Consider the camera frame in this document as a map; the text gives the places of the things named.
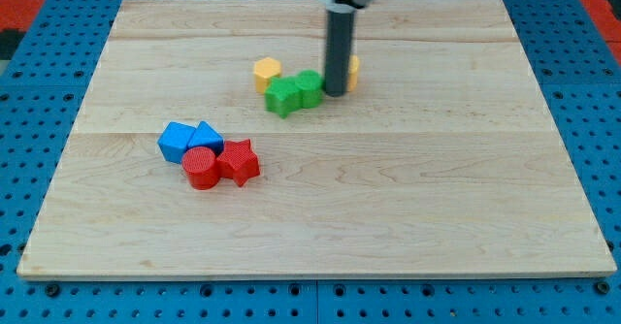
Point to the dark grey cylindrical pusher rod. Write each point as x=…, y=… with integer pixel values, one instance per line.
x=339, y=36

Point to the light wooden board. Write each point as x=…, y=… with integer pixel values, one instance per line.
x=443, y=163

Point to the green circle block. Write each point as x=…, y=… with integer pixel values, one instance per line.
x=310, y=84

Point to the blue triangle block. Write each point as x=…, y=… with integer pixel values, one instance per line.
x=205, y=135

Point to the yellow block behind rod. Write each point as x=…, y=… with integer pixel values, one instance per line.
x=353, y=72

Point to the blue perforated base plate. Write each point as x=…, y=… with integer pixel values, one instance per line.
x=42, y=90

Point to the green star block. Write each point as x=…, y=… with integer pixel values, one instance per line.
x=283, y=97

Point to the red cylinder block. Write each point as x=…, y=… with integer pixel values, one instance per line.
x=201, y=168

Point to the blue cube block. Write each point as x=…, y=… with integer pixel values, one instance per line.
x=173, y=142

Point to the red star block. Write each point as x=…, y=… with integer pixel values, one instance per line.
x=238, y=161

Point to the yellow hexagon block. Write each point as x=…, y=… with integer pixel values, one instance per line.
x=264, y=70

